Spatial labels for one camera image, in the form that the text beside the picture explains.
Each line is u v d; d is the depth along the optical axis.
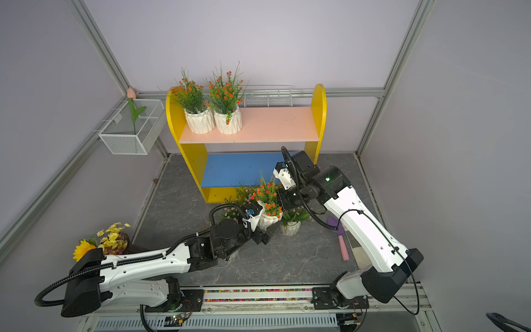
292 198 0.60
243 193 0.89
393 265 0.38
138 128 0.87
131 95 0.89
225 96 0.60
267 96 0.92
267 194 0.60
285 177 0.62
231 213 0.79
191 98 0.64
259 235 0.60
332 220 0.95
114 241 0.63
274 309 0.73
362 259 0.83
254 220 0.57
